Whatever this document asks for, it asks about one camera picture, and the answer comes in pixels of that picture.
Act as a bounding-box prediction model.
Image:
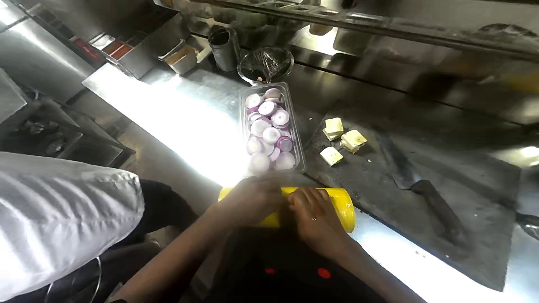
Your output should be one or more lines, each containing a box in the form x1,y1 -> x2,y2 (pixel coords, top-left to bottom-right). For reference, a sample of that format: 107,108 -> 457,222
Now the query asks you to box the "metal shelf with containers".
185,0 -> 539,63

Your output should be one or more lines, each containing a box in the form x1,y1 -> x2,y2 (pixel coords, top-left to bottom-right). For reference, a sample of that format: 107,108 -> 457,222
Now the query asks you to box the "dark cutting board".
304,99 -> 522,293

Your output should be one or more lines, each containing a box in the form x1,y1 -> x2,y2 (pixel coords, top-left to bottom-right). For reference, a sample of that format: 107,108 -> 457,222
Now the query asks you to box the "metal utensil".
515,212 -> 539,241

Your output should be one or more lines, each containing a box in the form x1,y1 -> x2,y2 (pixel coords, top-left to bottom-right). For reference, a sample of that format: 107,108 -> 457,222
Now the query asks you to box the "clear rectangular plastic container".
239,82 -> 307,175

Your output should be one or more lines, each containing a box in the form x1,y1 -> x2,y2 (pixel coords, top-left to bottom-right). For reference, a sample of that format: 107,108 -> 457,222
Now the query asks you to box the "small rectangular metal container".
159,40 -> 198,76

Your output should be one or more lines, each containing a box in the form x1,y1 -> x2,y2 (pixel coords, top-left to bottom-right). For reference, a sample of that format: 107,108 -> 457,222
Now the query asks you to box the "large stainless steel cabinet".
0,0 -> 97,104

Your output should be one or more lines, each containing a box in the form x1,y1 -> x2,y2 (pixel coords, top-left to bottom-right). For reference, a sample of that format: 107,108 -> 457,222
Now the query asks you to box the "knife with black handle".
372,127 -> 469,249

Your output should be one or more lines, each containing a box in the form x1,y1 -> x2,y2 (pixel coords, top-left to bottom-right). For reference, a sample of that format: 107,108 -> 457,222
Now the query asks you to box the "metal spice box with compartments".
88,2 -> 191,81

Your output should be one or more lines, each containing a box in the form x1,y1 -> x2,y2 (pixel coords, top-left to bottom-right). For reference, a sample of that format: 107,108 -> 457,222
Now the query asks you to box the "person's left forearm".
107,205 -> 236,303

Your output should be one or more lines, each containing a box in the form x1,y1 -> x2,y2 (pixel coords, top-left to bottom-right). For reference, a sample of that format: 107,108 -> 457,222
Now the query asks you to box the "pile of sliced onions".
245,88 -> 296,172

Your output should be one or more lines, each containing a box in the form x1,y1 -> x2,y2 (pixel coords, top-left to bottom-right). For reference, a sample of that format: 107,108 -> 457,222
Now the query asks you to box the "person's left hand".
211,176 -> 285,228

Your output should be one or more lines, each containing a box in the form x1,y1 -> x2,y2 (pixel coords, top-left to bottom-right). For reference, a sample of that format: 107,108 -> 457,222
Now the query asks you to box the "clear film-covered bowl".
237,46 -> 294,86

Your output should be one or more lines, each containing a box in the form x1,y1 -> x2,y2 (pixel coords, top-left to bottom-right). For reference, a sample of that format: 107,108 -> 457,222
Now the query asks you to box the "tall metal cylindrical container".
208,27 -> 241,72

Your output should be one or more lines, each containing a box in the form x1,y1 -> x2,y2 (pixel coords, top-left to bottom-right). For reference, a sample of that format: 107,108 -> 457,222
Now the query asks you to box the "person's right forearm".
330,237 -> 427,303

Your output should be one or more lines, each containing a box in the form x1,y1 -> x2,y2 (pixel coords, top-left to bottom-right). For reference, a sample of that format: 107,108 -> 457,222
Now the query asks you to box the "dark metal lower rack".
0,86 -> 136,170

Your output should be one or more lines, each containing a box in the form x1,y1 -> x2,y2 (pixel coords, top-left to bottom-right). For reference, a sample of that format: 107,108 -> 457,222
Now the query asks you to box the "person's right hand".
288,187 -> 353,258

